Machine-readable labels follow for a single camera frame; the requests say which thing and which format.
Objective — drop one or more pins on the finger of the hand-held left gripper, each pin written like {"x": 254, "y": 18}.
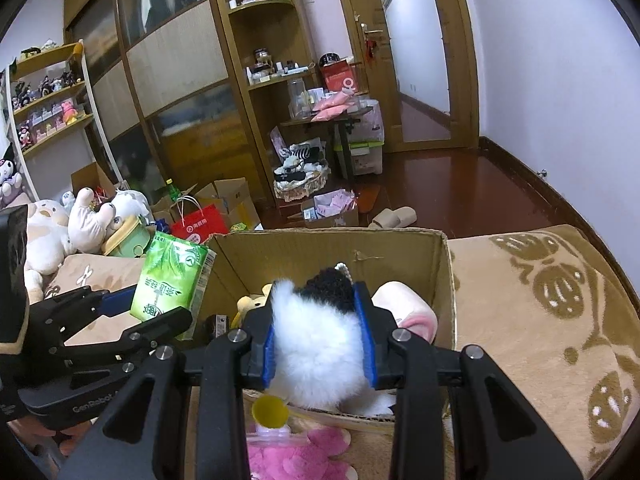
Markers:
{"x": 117, "y": 300}
{"x": 160, "y": 325}

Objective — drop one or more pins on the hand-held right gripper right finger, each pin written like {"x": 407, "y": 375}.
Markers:
{"x": 367, "y": 345}

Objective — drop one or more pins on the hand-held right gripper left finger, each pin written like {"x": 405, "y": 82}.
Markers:
{"x": 270, "y": 355}

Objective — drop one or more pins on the black and white fluffy plush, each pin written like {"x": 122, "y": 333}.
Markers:
{"x": 310, "y": 340}

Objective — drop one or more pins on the green tissue pack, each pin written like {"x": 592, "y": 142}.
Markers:
{"x": 170, "y": 275}

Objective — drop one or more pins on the yellow dog plush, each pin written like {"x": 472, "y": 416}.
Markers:
{"x": 252, "y": 302}

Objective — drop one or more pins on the small black packet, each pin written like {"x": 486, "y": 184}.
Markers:
{"x": 218, "y": 325}

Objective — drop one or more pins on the pink swirl roll plush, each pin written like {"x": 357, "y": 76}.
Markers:
{"x": 405, "y": 300}

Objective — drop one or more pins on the person's left hand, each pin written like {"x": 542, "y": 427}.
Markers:
{"x": 50, "y": 437}

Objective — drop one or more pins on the yellow round cap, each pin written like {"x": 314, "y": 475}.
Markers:
{"x": 270, "y": 410}

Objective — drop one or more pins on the green and yellow plush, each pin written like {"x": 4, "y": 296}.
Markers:
{"x": 130, "y": 240}

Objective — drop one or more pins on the white plush doll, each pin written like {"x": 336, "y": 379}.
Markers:
{"x": 95, "y": 225}

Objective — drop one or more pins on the large cream cat plush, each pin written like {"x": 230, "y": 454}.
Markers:
{"x": 47, "y": 240}

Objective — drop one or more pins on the pink fluffy plush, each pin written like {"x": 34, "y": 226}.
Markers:
{"x": 300, "y": 457}

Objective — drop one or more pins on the red paper bag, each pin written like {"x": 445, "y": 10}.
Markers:
{"x": 200, "y": 225}

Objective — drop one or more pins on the green bottle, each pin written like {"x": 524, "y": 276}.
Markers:
{"x": 173, "y": 191}

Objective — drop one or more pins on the brown cardboard box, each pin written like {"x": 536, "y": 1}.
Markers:
{"x": 92, "y": 177}

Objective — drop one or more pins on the beige slipper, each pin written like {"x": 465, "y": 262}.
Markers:
{"x": 385, "y": 219}
{"x": 406, "y": 214}

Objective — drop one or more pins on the brown floral blanket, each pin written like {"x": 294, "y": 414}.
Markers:
{"x": 500, "y": 310}

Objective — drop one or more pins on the box of pink packets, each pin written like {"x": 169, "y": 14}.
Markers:
{"x": 330, "y": 207}

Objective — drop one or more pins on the cluster of floor cardboard boxes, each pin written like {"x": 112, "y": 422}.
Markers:
{"x": 235, "y": 200}

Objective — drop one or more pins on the black and purple plush doll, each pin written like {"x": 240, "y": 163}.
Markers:
{"x": 10, "y": 172}

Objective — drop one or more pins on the lace trimmed basket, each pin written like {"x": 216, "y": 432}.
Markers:
{"x": 302, "y": 187}

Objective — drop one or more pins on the wooden display shelf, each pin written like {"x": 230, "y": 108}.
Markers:
{"x": 50, "y": 135}

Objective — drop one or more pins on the clear plastic storage bin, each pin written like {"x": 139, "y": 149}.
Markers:
{"x": 365, "y": 150}

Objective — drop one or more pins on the black white striped cloth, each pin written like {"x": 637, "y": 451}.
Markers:
{"x": 300, "y": 155}

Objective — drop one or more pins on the row of small figurines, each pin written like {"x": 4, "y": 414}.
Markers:
{"x": 45, "y": 110}

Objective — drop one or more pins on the small dark side table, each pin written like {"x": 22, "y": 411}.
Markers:
{"x": 342, "y": 130}

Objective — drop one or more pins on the wooden door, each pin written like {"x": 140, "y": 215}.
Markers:
{"x": 375, "y": 110}

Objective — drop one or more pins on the pink plastic bags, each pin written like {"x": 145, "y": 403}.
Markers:
{"x": 332, "y": 105}

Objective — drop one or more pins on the wooden wardrobe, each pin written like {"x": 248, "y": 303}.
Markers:
{"x": 175, "y": 60}

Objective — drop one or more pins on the clear jar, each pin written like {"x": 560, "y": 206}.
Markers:
{"x": 296, "y": 100}

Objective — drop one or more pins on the red box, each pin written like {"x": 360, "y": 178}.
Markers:
{"x": 340, "y": 77}

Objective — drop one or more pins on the row of small cosmetic bottles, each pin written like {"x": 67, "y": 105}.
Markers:
{"x": 280, "y": 72}

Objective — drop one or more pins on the black round tin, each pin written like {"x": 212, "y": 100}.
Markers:
{"x": 330, "y": 59}

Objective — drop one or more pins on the white curved frame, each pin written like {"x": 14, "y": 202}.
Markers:
{"x": 100, "y": 120}

